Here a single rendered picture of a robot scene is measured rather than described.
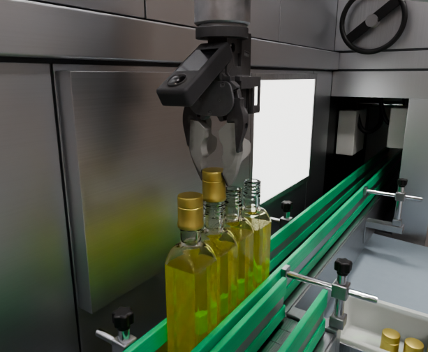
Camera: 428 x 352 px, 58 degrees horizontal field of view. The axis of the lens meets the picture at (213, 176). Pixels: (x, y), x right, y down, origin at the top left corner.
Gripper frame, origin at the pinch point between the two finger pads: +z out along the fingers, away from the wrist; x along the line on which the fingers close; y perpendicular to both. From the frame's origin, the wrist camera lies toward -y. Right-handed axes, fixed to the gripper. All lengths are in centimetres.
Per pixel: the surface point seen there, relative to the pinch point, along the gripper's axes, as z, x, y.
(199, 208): 2.8, -1.6, -6.0
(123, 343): 20.7, 5.1, -14.3
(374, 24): -30, 0, 97
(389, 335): 36, -22, 30
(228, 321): 21.1, -4.0, -2.2
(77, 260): 11.4, 14.3, -13.4
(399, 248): 43, -17, 89
